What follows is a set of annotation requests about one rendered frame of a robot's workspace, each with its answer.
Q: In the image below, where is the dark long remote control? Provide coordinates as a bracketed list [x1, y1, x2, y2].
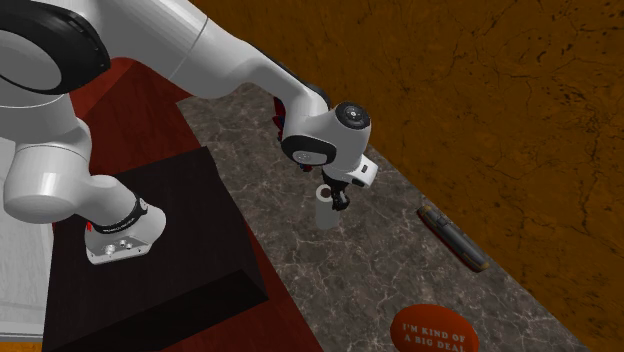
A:
[416, 204, 491, 274]

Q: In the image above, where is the red and blue object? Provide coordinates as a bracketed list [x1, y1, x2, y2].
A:
[271, 95, 314, 173]

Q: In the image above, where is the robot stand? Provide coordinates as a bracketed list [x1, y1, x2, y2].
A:
[41, 146, 270, 352]

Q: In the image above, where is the grey cylindrical cup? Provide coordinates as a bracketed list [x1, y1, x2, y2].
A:
[314, 183, 343, 231]

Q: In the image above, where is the orange round lettered mug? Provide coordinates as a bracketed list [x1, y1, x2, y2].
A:
[389, 303, 481, 352]

